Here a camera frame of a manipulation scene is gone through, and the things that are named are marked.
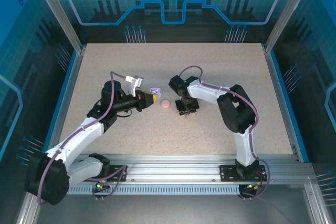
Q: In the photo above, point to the purple earbud charging case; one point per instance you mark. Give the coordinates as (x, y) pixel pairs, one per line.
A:
(155, 90)

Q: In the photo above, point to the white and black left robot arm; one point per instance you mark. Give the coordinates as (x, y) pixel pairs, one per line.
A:
(78, 140)

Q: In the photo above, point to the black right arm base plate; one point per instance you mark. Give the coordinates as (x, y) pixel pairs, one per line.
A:
(228, 172)

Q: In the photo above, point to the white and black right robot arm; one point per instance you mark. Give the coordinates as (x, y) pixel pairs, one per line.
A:
(204, 91)

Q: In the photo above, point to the aluminium frame post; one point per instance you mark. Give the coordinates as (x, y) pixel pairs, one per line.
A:
(284, 11)
(61, 11)

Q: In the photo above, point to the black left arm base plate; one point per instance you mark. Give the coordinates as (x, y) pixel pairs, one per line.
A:
(115, 178)

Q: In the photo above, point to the pink earbud charging case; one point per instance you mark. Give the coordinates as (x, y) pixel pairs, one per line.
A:
(165, 103)

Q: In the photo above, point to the blue aluminium table side rail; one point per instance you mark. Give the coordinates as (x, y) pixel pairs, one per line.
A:
(69, 77)
(277, 77)

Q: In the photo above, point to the aluminium lower frame bar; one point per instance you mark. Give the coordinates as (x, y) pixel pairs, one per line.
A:
(26, 217)
(316, 205)

